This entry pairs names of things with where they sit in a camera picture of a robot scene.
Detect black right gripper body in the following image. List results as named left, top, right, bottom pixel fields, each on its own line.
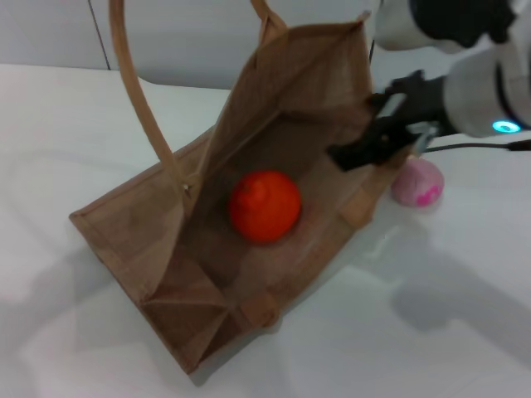
left=392, top=70, right=451, bottom=133

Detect pink peach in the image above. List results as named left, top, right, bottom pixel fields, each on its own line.
left=392, top=157, right=445, bottom=207

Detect orange fruit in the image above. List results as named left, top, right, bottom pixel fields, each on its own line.
left=227, top=168, right=303, bottom=246

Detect brown jute handbag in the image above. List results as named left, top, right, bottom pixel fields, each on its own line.
left=68, top=0, right=416, bottom=378

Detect black cable with metal plug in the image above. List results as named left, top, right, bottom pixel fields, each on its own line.
left=422, top=140, right=531, bottom=155

